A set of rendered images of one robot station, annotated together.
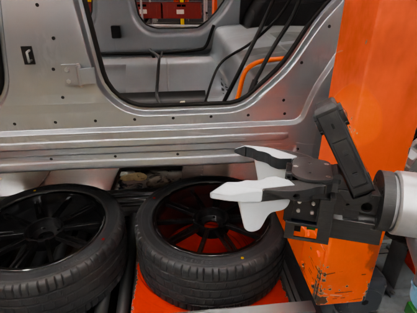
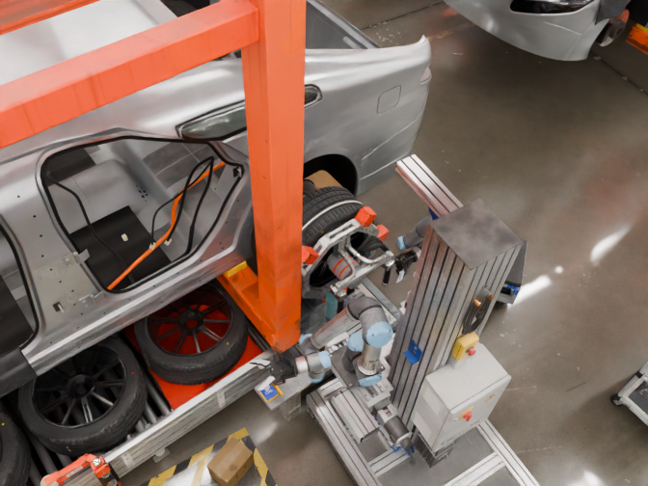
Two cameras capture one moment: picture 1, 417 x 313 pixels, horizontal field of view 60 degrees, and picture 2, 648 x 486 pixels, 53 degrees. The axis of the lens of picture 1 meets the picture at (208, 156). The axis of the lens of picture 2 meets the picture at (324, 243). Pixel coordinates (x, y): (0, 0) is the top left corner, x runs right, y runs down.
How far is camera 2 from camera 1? 259 cm
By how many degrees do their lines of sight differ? 35
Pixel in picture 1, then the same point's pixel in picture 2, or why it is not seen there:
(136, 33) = not seen: outside the picture
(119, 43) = not seen: outside the picture
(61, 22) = (76, 282)
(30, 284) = (115, 422)
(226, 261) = (219, 350)
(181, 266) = (195, 366)
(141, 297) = (169, 391)
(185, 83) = (108, 205)
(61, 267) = (123, 404)
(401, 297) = (320, 310)
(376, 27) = (275, 272)
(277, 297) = (251, 347)
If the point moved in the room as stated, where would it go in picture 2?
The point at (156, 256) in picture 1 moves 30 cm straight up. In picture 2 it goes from (175, 367) to (168, 341)
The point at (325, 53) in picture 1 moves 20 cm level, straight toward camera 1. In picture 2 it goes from (239, 211) to (245, 240)
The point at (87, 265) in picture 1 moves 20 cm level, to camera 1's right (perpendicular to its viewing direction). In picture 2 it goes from (137, 394) to (171, 377)
